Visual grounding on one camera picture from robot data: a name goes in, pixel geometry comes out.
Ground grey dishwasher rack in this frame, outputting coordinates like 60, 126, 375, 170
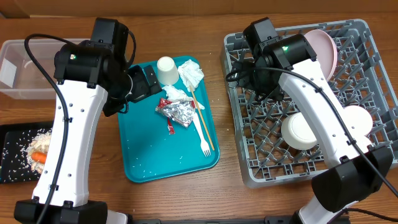
226, 19, 397, 188

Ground white paper cup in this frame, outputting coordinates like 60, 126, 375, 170
157, 56, 179, 85

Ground white bowl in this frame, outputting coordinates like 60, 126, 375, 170
281, 112, 317, 150

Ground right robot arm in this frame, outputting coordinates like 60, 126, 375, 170
226, 18, 394, 223

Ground rice and peanut shells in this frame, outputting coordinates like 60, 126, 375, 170
1, 129, 52, 181

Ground orange carrot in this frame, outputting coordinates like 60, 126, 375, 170
30, 152, 47, 164

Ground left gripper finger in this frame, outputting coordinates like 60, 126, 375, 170
127, 67, 150, 103
144, 65, 162, 95

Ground white napkin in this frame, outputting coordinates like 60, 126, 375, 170
177, 59, 204, 92

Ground large pink plate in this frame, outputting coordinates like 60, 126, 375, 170
304, 29, 338, 81

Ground black waste tray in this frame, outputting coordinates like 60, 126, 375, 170
1, 121, 53, 184

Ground pink bowl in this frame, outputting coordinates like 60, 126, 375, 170
344, 105, 373, 136

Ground white plastic fork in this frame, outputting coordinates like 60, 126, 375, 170
193, 113, 211, 157

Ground torn white tissue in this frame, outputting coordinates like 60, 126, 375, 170
162, 85, 195, 105

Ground wooden chopstick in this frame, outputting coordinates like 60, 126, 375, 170
190, 85, 215, 151

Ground teal plastic serving tray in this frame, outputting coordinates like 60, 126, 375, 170
117, 55, 221, 184

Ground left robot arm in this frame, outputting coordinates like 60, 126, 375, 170
14, 18, 162, 223

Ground red snack wrapper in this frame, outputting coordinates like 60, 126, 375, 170
155, 98, 195, 134

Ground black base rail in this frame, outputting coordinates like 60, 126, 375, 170
131, 216, 294, 224

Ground clear plastic bin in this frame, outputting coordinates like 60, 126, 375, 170
1, 39, 65, 100

